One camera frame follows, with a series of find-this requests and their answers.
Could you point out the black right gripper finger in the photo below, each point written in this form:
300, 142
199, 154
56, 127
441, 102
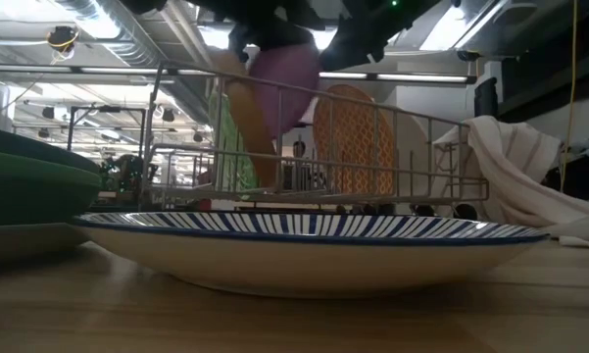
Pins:
353, 49

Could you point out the long ceiling light strip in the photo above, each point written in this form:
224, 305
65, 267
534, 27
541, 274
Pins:
421, 77
29, 68

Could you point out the orange patterned plate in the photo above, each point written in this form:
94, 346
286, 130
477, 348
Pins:
353, 142

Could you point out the grey plate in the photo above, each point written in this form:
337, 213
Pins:
19, 242

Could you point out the silver ventilation duct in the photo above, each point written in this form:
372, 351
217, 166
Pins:
108, 29

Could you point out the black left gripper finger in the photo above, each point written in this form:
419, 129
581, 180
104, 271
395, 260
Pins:
240, 43

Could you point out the teal plate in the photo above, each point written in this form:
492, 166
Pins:
29, 147

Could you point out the purple plate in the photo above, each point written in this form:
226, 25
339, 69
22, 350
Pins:
294, 88

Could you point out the black ceiling device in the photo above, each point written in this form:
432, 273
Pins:
61, 38

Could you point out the brown plate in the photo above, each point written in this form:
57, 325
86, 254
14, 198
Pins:
252, 132

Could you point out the blue striped white plate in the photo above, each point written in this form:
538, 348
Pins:
299, 265

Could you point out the person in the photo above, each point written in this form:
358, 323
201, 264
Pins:
299, 148

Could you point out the green glass plate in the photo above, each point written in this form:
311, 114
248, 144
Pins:
235, 157

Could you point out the white striped dish towel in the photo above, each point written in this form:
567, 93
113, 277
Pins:
519, 171

